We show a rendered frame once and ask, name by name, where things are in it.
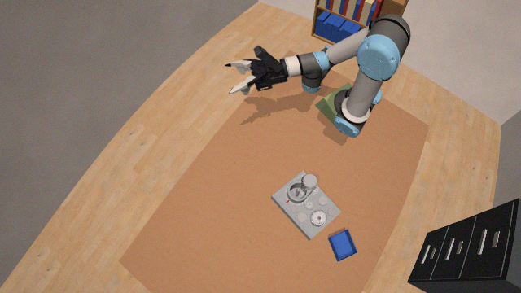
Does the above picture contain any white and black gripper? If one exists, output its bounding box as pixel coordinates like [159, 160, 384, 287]
[225, 59, 288, 95]

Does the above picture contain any grey toothed gear with painted arrow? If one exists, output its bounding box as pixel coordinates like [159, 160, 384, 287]
[310, 211, 327, 227]

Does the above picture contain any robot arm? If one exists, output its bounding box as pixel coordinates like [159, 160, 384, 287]
[285, 14, 410, 138]

